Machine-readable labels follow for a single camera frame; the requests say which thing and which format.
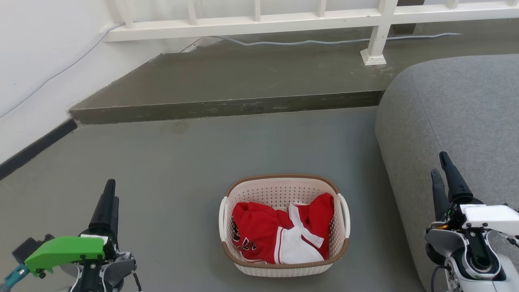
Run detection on wavy grey cable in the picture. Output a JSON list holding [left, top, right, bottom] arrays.
[[211, 32, 463, 46]]

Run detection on white wooden railing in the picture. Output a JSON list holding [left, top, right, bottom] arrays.
[[103, 0, 519, 66]]

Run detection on green-covered left gripper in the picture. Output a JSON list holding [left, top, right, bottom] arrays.
[[12, 179, 120, 280]]

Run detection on thin white cable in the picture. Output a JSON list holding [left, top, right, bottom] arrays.
[[0, 22, 125, 119]]

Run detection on black baseboard strip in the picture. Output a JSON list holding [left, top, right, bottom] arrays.
[[0, 118, 78, 181]]

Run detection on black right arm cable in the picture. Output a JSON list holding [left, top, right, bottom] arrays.
[[430, 265, 447, 292]]

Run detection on red and white garment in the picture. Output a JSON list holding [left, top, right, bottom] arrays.
[[232, 193, 335, 265]]

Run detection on white perforated laundry basket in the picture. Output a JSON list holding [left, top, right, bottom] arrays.
[[219, 174, 351, 278]]

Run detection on teal cable connector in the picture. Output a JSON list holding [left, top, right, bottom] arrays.
[[0, 264, 31, 291]]

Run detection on white-covered right gripper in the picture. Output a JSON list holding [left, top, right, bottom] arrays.
[[431, 151, 519, 269]]

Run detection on grey fabric sofa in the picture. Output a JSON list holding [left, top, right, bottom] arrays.
[[375, 54, 519, 292]]

